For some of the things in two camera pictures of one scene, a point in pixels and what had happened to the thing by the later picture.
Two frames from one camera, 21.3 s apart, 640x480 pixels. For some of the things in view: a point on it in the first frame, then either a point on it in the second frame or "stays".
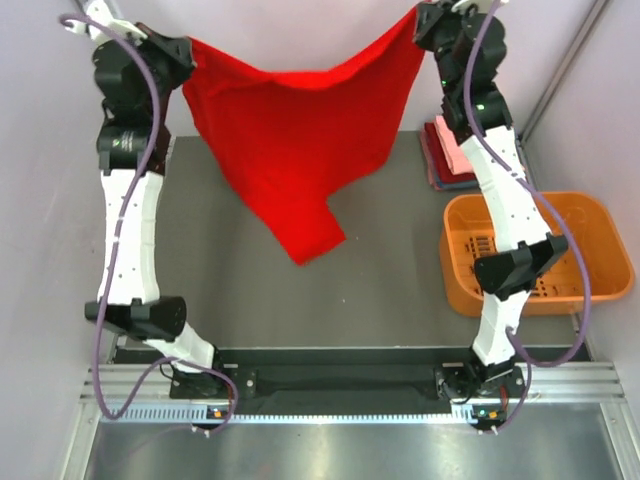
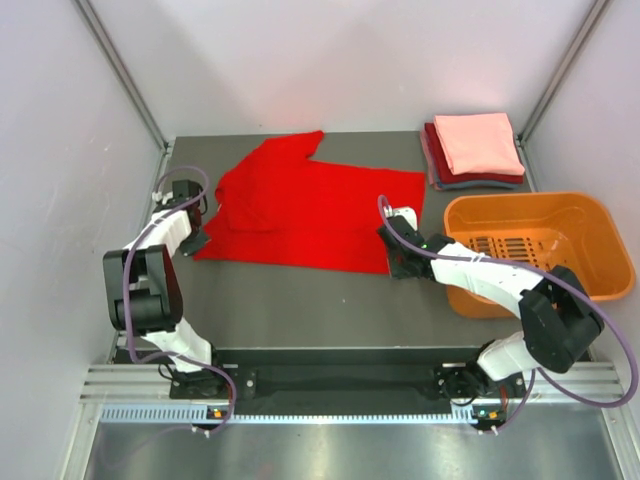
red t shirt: (288, 143) -> (278, 207)
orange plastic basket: (467, 235) stays
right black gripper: (430, 15) -> (396, 271)
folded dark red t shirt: (440, 158) stays
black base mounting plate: (342, 377) stays
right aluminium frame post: (593, 14) stays
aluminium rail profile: (549, 382) stays
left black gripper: (173, 50) -> (195, 246)
